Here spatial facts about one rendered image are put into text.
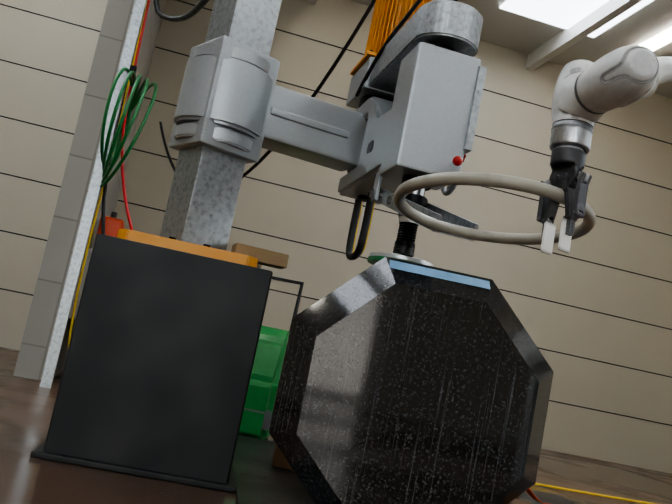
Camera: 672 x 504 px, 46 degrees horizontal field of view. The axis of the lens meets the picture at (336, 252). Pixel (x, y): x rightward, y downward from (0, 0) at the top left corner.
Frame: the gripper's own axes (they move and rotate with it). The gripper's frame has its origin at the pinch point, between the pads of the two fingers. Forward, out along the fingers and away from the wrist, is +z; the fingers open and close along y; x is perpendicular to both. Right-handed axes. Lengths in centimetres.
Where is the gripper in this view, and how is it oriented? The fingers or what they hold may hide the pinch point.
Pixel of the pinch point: (556, 238)
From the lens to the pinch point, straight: 178.9
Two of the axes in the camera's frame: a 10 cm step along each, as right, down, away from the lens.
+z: -2.0, 9.6, -2.1
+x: -8.5, -2.7, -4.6
